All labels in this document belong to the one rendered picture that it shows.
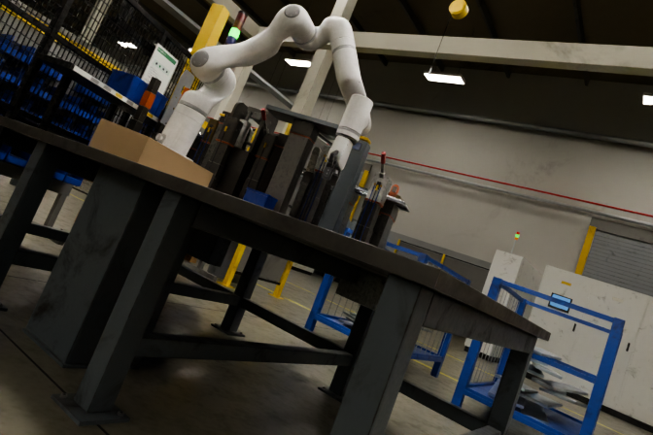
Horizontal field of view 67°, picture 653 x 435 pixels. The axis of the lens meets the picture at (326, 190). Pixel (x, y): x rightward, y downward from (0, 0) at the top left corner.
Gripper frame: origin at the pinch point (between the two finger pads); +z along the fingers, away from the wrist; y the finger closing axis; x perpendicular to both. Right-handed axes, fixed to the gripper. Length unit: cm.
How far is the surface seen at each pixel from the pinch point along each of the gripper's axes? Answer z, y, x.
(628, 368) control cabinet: -1, -745, 360
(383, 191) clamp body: -10.2, -43.5, 11.5
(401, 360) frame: 39, 57, 45
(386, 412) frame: 49, 55, 46
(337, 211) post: 6.2, -28.3, -0.1
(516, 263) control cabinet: -105, -807, 160
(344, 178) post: -7.4, -28.3, -2.7
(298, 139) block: -16.8, -29.7, -28.1
